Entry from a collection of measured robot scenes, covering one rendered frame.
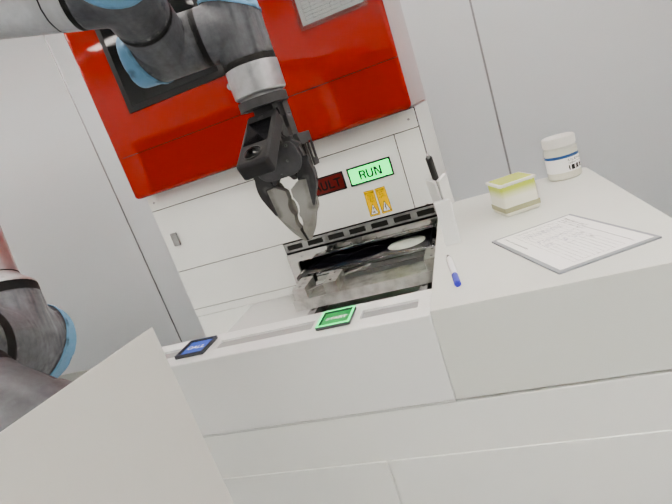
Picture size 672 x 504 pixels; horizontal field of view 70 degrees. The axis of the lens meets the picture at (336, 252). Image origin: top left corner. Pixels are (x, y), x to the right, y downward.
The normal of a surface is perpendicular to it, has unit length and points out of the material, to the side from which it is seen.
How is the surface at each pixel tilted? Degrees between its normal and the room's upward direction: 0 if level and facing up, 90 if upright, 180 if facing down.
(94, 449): 90
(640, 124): 90
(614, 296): 90
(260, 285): 90
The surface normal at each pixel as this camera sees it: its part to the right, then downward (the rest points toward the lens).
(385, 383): -0.22, 0.32
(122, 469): 0.87, -0.18
